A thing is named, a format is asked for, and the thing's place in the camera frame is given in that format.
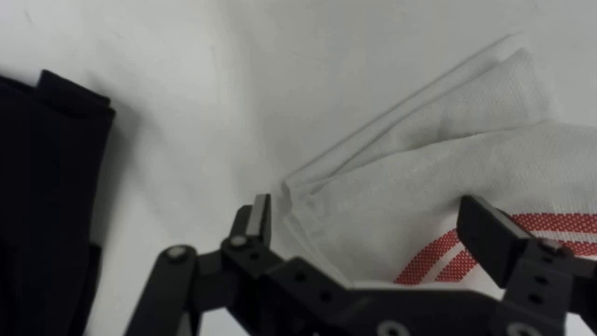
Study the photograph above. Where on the white cloth with red stripes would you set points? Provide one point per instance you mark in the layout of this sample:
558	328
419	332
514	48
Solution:
404	186

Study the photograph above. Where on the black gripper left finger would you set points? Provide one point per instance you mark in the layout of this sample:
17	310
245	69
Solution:
260	216

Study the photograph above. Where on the black shirt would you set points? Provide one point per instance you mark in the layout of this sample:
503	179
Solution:
44	198

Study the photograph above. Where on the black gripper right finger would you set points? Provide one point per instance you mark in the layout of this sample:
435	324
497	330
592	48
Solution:
491	235

